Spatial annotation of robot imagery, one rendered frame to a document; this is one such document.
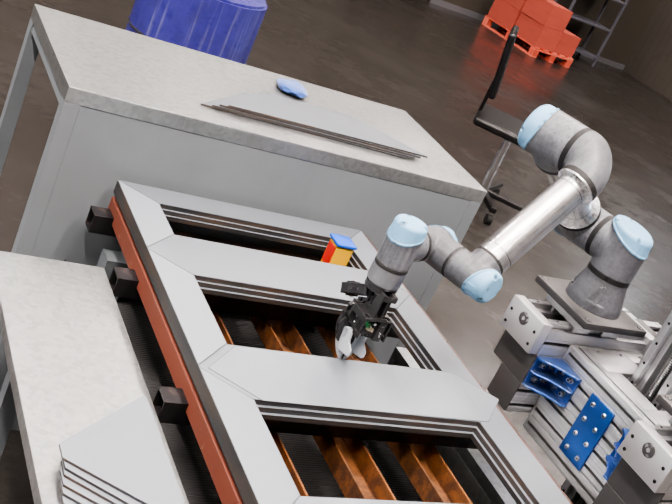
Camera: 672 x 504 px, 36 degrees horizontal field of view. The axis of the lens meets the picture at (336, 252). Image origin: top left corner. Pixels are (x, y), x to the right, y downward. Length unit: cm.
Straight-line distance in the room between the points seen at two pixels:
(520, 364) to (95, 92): 126
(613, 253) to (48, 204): 142
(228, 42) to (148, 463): 328
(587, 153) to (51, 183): 130
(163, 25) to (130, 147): 224
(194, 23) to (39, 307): 278
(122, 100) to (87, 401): 89
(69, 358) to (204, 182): 83
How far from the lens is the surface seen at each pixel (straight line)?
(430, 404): 226
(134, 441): 187
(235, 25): 485
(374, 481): 221
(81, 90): 256
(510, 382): 268
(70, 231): 274
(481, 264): 211
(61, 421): 192
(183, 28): 482
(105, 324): 223
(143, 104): 261
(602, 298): 266
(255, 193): 281
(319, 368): 218
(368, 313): 215
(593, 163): 226
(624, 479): 242
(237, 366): 206
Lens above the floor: 189
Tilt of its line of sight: 22 degrees down
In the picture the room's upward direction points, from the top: 25 degrees clockwise
